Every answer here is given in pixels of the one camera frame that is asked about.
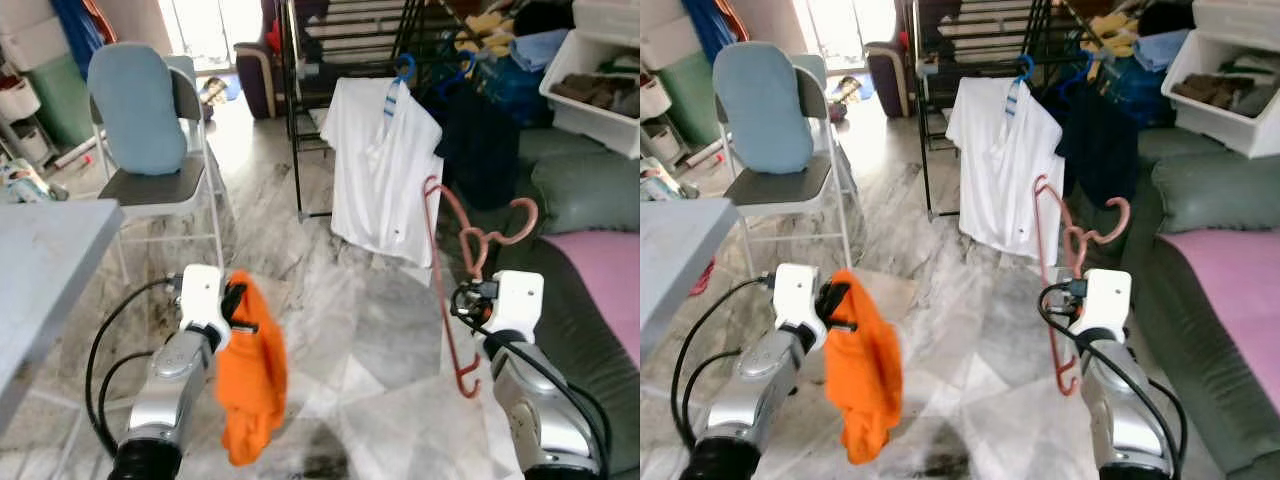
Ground navy garment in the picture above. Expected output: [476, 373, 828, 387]
[1055, 85, 1141, 211]
[435, 85, 523, 213]

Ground grey white folding chair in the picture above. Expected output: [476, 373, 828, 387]
[85, 45, 239, 286]
[713, 45, 861, 286]

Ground yellow cloth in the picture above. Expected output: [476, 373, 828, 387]
[1080, 10, 1141, 59]
[455, 10, 521, 59]

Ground grey folding table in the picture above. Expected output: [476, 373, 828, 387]
[0, 198, 125, 436]
[640, 198, 739, 366]

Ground white storage bin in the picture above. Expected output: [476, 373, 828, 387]
[645, 125, 686, 166]
[640, 78, 673, 121]
[0, 78, 41, 123]
[8, 125, 53, 166]

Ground white shirt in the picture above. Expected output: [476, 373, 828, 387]
[320, 76, 445, 269]
[945, 76, 1066, 259]

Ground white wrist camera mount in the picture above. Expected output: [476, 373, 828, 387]
[179, 264, 234, 333]
[773, 264, 829, 351]
[482, 269, 547, 336]
[1080, 268, 1133, 336]

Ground purple armchair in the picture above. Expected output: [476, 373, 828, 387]
[233, 40, 281, 121]
[866, 40, 913, 119]

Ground green sofa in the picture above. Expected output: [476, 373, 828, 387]
[495, 125, 641, 480]
[1120, 125, 1280, 480]

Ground printed plastic packet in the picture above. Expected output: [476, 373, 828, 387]
[0, 158, 71, 204]
[640, 158, 691, 201]

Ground light blue folded cloth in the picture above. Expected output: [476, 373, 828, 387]
[508, 28, 573, 73]
[1132, 28, 1191, 73]

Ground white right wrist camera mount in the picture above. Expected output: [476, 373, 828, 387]
[1080, 268, 1133, 336]
[482, 269, 547, 336]

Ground orange t-shirt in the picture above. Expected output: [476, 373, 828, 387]
[214, 270, 291, 468]
[822, 268, 906, 466]

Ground white plastic box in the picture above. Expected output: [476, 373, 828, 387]
[1192, 0, 1280, 41]
[572, 0, 641, 41]

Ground pink sofa cover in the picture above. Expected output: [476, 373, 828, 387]
[1158, 228, 1280, 411]
[543, 230, 641, 369]

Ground green laundry basket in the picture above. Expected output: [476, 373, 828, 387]
[28, 52, 96, 149]
[655, 52, 721, 149]

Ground blue hanging garment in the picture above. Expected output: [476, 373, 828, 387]
[690, 0, 741, 66]
[50, 0, 106, 81]

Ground white lidded storage box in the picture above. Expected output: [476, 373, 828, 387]
[0, 0, 73, 73]
[640, 0, 701, 73]

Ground large white open bin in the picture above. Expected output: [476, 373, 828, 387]
[1160, 28, 1280, 161]
[538, 28, 641, 161]

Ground pink clothes hanger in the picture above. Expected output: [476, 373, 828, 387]
[1031, 173, 1133, 398]
[421, 175, 541, 398]

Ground brown folded clothes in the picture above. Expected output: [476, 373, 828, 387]
[1175, 72, 1251, 113]
[553, 72, 633, 113]

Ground dark blue bag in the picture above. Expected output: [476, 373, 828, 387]
[1100, 58, 1166, 126]
[478, 58, 553, 129]

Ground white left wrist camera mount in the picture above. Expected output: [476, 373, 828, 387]
[773, 264, 829, 351]
[179, 264, 234, 333]

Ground light blue cushion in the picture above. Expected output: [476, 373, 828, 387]
[713, 42, 816, 176]
[87, 42, 191, 178]

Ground black drying rack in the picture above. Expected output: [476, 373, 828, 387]
[272, 0, 561, 223]
[900, 0, 1181, 223]

